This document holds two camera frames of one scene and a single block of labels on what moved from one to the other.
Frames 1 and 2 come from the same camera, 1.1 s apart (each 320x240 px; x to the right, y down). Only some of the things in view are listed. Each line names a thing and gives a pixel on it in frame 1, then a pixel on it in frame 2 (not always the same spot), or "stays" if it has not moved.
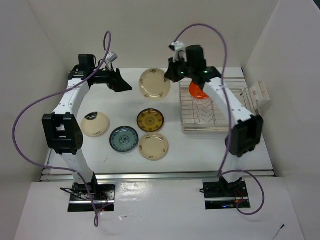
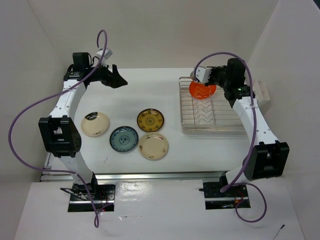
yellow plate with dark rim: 150,120 stays
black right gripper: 171,73 to 214,69
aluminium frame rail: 55,176 stays
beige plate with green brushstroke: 95,124 stays
